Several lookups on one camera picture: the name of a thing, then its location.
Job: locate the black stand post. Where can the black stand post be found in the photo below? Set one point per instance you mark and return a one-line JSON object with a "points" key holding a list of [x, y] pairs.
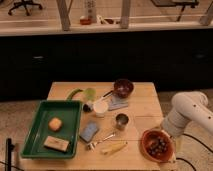
{"points": [[8, 155]]}

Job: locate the small metal cup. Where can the small metal cup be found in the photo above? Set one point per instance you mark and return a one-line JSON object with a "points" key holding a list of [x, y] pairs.
{"points": [[121, 121]]}

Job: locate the green plastic tray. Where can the green plastic tray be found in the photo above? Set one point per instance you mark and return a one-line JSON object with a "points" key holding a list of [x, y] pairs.
{"points": [[69, 112]]}

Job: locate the dark brown bowl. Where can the dark brown bowl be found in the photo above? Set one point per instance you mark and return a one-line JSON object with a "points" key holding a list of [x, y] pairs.
{"points": [[123, 88]]}

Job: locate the small red object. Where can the small red object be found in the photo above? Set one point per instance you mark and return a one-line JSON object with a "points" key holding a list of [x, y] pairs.
{"points": [[85, 21]]}

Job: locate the white cup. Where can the white cup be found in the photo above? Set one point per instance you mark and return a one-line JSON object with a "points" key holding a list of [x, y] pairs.
{"points": [[100, 108]]}

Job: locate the long dark cabinet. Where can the long dark cabinet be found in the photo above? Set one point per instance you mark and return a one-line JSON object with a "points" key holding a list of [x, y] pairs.
{"points": [[171, 59]]}

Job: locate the silver fork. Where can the silver fork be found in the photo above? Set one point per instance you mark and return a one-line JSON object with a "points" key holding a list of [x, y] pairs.
{"points": [[92, 145]]}

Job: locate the dark grapes bunch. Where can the dark grapes bunch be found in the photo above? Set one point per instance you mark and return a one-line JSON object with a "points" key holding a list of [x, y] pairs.
{"points": [[157, 146]]}

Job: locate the tan sponge block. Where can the tan sponge block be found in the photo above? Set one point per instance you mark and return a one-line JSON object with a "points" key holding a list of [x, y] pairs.
{"points": [[56, 143]]}

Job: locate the red bowl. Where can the red bowl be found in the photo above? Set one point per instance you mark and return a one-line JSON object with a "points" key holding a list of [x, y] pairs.
{"points": [[144, 143]]}

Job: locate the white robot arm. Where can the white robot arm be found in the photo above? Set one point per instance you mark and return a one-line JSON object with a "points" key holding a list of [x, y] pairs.
{"points": [[186, 107]]}

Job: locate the black office chair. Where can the black office chair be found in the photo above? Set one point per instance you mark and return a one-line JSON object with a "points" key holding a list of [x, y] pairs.
{"points": [[25, 4]]}

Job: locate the light green vegetable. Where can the light green vegetable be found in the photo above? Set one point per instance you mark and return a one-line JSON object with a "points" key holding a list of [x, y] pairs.
{"points": [[89, 94]]}

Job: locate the grey blue cloth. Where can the grey blue cloth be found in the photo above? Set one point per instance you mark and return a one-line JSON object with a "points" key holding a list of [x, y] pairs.
{"points": [[117, 103]]}

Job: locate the orange round fruit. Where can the orange round fruit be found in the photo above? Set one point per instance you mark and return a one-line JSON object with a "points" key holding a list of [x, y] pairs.
{"points": [[55, 124]]}

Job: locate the small dark can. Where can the small dark can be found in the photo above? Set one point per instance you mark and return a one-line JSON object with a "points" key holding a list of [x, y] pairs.
{"points": [[87, 107]]}

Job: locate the green cucumber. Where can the green cucumber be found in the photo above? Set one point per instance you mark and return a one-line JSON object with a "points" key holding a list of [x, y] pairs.
{"points": [[73, 93]]}

